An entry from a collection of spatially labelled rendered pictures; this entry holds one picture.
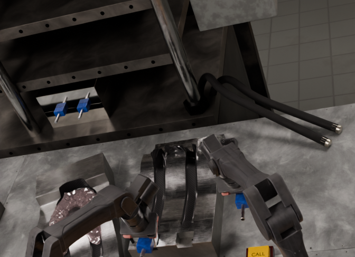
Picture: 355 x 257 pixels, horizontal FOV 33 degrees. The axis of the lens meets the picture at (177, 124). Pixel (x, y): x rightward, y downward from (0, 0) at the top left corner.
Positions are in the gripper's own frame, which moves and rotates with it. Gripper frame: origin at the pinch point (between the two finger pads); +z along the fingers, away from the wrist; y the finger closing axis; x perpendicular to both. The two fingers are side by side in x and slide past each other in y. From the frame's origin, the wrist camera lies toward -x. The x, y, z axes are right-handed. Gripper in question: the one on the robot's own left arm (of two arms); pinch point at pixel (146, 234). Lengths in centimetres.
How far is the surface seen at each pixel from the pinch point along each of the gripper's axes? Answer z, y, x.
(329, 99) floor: 138, -61, -128
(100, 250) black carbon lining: 11.1, 17.5, 1.7
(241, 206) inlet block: -0.5, -27.7, -8.3
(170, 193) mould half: 10.9, -3.7, -17.1
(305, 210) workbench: 11.9, -45.8, -11.7
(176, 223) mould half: 5.6, -7.6, -5.2
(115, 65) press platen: 21, 25, -76
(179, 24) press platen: 25, 2, -98
